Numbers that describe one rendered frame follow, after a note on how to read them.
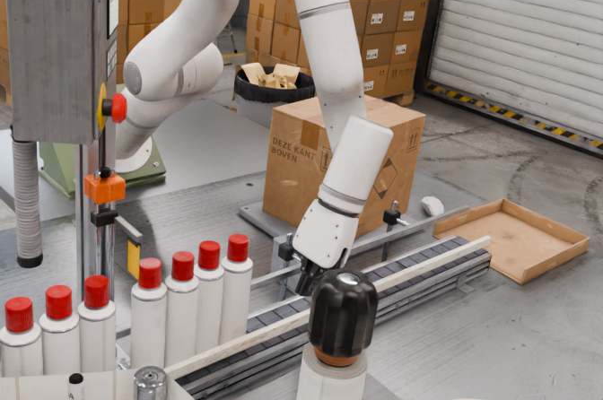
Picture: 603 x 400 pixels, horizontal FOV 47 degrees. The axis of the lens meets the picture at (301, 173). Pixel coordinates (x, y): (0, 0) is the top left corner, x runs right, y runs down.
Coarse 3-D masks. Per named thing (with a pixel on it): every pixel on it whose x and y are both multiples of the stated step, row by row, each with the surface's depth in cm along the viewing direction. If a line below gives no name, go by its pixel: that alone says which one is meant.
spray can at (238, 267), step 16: (240, 240) 109; (240, 256) 109; (224, 272) 109; (240, 272) 109; (224, 288) 110; (240, 288) 110; (224, 304) 111; (240, 304) 111; (224, 320) 112; (240, 320) 113; (224, 336) 114; (240, 336) 114
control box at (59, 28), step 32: (32, 0) 77; (64, 0) 78; (96, 0) 79; (32, 32) 79; (64, 32) 79; (96, 32) 80; (32, 64) 80; (64, 64) 81; (96, 64) 82; (32, 96) 82; (64, 96) 82; (96, 96) 83; (32, 128) 83; (64, 128) 84; (96, 128) 85
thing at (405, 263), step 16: (448, 240) 162; (464, 240) 162; (416, 256) 153; (432, 256) 154; (464, 256) 156; (368, 272) 144; (384, 272) 145; (432, 272) 147; (400, 288) 140; (288, 304) 130; (304, 304) 131; (256, 320) 124; (272, 320) 125; (288, 336) 121; (240, 352) 116; (256, 352) 116; (208, 368) 111
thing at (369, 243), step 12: (444, 216) 155; (408, 228) 147; (420, 228) 150; (372, 240) 140; (384, 240) 142; (300, 264) 128; (264, 276) 123; (276, 276) 124; (288, 276) 126; (252, 288) 121; (120, 336) 105
